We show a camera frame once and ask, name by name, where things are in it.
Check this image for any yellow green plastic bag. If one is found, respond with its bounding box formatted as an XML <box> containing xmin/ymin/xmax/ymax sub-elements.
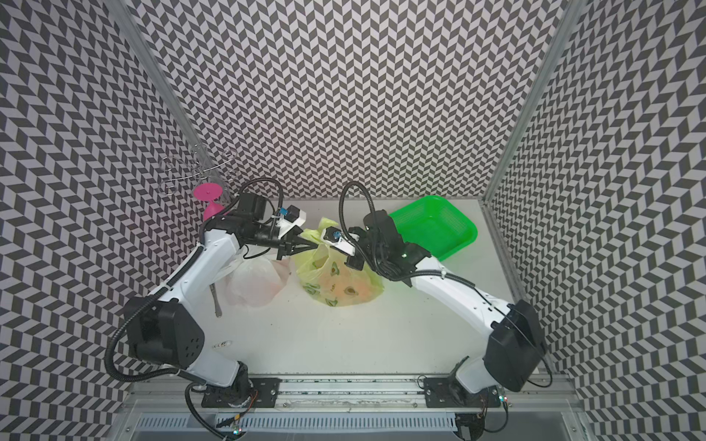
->
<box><xmin>290</xmin><ymin>218</ymin><xmax>384</xmax><ymax>307</ymax></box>

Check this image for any white plastic bag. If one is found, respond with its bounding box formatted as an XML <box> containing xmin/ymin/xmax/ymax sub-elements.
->
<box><xmin>224</xmin><ymin>255</ymin><xmax>292</xmax><ymax>308</ymax></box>

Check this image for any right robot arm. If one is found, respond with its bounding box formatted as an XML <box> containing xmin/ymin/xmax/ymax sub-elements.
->
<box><xmin>323</xmin><ymin>211</ymin><xmax>547</xmax><ymax>395</ymax></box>

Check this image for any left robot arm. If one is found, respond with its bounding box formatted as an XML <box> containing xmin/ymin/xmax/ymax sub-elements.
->
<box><xmin>104</xmin><ymin>193</ymin><xmax>311</xmax><ymax>388</ymax></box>

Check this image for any green plastic basket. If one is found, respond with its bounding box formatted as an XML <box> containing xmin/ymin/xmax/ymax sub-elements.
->
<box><xmin>390</xmin><ymin>196</ymin><xmax>478</xmax><ymax>261</ymax></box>

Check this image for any pink plastic cup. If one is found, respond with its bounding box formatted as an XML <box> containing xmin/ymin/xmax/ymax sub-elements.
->
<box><xmin>203</xmin><ymin>201</ymin><xmax>224</xmax><ymax>222</ymax></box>

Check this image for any metal knife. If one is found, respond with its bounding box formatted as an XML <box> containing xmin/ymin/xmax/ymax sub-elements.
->
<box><xmin>209</xmin><ymin>284</ymin><xmax>222</xmax><ymax>318</ymax></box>

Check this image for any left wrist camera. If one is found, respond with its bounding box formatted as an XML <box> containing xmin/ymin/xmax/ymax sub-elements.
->
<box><xmin>276</xmin><ymin>205</ymin><xmax>306</xmax><ymax>239</ymax></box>

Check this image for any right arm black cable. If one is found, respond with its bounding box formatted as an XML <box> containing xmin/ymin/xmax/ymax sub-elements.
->
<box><xmin>338</xmin><ymin>181</ymin><xmax>555</xmax><ymax>389</ymax></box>

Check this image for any wire rack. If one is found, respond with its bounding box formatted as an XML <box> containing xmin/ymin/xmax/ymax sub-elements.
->
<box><xmin>150</xmin><ymin>143</ymin><xmax>237</xmax><ymax>196</ymax></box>

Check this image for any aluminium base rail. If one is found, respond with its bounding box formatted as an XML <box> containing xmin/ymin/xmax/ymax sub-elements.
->
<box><xmin>108</xmin><ymin>374</ymin><xmax>595</xmax><ymax>440</ymax></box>

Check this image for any aluminium corner post left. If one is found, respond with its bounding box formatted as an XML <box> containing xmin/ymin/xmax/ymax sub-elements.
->
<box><xmin>101</xmin><ymin>0</ymin><xmax>233</xmax><ymax>200</ymax></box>

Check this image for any aluminium corner post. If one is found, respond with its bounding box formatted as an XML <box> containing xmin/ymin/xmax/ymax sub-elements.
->
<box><xmin>101</xmin><ymin>0</ymin><xmax>233</xmax><ymax>200</ymax></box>
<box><xmin>482</xmin><ymin>0</ymin><xmax>588</xmax><ymax>204</ymax></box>

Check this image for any aluminium corner post right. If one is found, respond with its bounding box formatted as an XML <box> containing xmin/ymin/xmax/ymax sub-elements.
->
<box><xmin>482</xmin><ymin>0</ymin><xmax>588</xmax><ymax>204</ymax></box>

